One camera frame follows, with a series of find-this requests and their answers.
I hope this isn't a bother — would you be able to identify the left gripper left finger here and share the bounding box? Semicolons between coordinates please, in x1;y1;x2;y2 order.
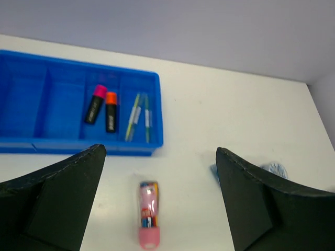
1;144;106;250

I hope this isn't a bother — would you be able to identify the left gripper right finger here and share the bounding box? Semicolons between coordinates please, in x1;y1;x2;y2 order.
216;147;334;250

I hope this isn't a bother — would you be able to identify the blue slime jar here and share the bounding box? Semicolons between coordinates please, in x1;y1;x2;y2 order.
210;164;220;184
260;162;288;179

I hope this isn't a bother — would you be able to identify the pink crayon tube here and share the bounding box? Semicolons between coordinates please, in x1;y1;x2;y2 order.
139;180;160;250

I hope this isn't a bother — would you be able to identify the yellow thin pen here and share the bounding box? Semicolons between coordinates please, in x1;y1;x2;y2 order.
125;93;140;141

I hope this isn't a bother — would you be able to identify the orange black highlighter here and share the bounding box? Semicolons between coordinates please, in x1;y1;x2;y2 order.
105;92;118;133

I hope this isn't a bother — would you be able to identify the pink black highlighter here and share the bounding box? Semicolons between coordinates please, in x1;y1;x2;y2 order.
85;84;107;124

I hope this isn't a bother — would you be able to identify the green thin pen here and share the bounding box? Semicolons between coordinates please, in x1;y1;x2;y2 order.
144;94;152;143

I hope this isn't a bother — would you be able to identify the blue thin pen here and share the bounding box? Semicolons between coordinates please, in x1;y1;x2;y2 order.
130;93;147;140

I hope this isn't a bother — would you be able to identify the blue slime jar lying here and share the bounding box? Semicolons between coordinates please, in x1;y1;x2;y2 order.
210;164;220;184

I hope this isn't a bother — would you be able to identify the blue compartment tray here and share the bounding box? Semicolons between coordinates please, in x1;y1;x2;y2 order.
1;50;163;156

